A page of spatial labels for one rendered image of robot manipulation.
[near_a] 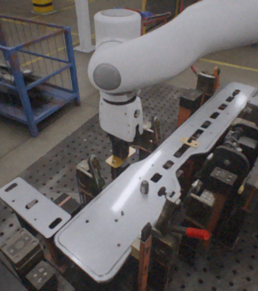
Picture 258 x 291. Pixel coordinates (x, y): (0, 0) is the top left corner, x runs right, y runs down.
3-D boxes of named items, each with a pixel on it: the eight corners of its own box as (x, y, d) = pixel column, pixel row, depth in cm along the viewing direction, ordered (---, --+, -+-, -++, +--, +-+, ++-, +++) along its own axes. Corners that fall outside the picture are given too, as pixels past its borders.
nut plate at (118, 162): (125, 145, 70) (125, 142, 70) (136, 150, 69) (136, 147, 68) (104, 162, 65) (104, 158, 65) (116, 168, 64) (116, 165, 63)
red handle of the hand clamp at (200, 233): (161, 217, 74) (209, 225, 62) (163, 224, 74) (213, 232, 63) (152, 228, 71) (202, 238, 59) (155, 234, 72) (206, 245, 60)
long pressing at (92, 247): (224, 80, 161) (225, 77, 160) (261, 90, 150) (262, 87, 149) (48, 241, 77) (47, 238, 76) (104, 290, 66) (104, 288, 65)
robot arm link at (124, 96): (148, 80, 54) (148, 93, 56) (116, 70, 58) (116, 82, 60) (124, 96, 49) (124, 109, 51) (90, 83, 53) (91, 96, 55)
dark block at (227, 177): (195, 236, 110) (216, 165, 83) (210, 245, 106) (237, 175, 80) (189, 244, 107) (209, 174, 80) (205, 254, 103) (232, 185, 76)
